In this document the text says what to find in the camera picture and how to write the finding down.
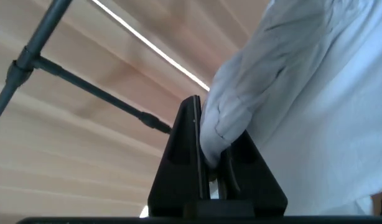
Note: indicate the pale grey shorts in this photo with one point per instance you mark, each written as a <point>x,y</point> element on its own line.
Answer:
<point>303,93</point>

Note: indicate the black clothes rack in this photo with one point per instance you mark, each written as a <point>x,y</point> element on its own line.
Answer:
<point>26,57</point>

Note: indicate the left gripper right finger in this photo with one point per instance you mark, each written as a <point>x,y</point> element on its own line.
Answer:
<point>256,183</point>

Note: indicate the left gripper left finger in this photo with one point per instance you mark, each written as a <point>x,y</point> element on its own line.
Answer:
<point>178,180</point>

